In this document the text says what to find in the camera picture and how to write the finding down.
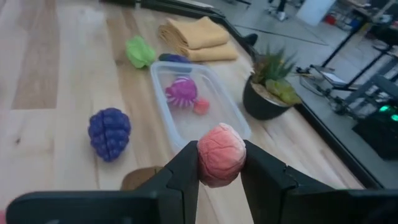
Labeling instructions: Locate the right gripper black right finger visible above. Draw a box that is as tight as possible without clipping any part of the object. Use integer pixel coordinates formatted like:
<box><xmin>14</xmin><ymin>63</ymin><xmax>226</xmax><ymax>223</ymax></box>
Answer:
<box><xmin>241</xmin><ymin>139</ymin><xmax>398</xmax><ymax>224</ymax></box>

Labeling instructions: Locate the purple toy grape bunch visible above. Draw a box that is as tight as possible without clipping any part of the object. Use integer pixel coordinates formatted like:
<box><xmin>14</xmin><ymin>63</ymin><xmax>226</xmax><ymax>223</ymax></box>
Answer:
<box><xmin>87</xmin><ymin>107</ymin><xmax>132</xmax><ymax>162</ymax></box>

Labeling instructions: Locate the white bin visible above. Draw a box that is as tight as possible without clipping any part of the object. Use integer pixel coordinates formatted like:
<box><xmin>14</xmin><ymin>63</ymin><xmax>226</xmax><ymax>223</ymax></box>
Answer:
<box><xmin>295</xmin><ymin>0</ymin><xmax>336</xmax><ymax>27</ymax></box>

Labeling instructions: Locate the potted succulent in black pot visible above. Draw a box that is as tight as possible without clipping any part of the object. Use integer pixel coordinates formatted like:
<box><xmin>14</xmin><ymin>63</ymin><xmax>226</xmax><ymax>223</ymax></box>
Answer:
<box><xmin>242</xmin><ymin>46</ymin><xmax>303</xmax><ymax>121</ymax></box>

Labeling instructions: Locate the grey laptop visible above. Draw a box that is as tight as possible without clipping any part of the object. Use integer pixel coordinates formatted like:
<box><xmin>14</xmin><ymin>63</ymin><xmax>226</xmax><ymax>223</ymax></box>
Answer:
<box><xmin>310</xmin><ymin>64</ymin><xmax>349</xmax><ymax>90</ymax></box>

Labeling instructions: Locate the clear plastic tupperware container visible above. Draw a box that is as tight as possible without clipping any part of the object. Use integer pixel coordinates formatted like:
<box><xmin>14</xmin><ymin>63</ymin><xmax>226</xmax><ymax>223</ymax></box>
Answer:
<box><xmin>150</xmin><ymin>60</ymin><xmax>252</xmax><ymax>155</ymax></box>

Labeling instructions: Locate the dark purple toy eggplant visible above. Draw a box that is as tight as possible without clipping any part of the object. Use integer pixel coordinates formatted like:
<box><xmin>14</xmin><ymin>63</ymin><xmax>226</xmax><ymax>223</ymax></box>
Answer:
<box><xmin>158</xmin><ymin>53</ymin><xmax>192</xmax><ymax>65</ymax></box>

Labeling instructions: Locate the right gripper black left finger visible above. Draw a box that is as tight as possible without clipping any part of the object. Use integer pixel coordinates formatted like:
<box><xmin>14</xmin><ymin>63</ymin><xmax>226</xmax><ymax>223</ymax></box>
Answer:
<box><xmin>6</xmin><ymin>140</ymin><xmax>200</xmax><ymax>224</ymax></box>

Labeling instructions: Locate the folded tan cloth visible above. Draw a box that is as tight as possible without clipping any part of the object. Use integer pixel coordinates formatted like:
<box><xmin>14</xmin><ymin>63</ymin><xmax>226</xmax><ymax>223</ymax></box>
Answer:
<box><xmin>157</xmin><ymin>16</ymin><xmax>239</xmax><ymax>62</ymax></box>

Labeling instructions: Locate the light green toy lettuce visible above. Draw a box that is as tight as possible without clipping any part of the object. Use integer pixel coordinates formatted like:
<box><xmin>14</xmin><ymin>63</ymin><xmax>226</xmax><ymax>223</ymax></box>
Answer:
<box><xmin>124</xmin><ymin>35</ymin><xmax>157</xmax><ymax>69</ymax></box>

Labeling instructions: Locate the magenta white striped toy onion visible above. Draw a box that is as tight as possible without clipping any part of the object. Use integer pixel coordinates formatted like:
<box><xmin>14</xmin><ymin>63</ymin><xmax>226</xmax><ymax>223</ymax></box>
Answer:
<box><xmin>164</xmin><ymin>77</ymin><xmax>198</xmax><ymax>109</ymax></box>

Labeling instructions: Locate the small pink red fruit toy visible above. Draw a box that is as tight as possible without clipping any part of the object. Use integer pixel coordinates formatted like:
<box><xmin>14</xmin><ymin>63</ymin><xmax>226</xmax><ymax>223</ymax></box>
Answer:
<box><xmin>192</xmin><ymin>98</ymin><xmax>211</xmax><ymax>116</ymax></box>
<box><xmin>197</xmin><ymin>123</ymin><xmax>247</xmax><ymax>189</ymax></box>

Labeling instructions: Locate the black computer with green lights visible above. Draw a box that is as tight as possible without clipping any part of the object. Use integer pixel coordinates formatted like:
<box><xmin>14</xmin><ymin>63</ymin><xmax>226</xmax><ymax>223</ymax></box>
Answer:
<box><xmin>353</xmin><ymin>104</ymin><xmax>398</xmax><ymax>161</ymax></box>

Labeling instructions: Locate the brown toy kiwi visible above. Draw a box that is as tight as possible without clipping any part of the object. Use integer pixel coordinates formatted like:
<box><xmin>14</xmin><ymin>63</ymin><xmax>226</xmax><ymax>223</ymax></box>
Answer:
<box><xmin>120</xmin><ymin>166</ymin><xmax>165</xmax><ymax>191</ymax></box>

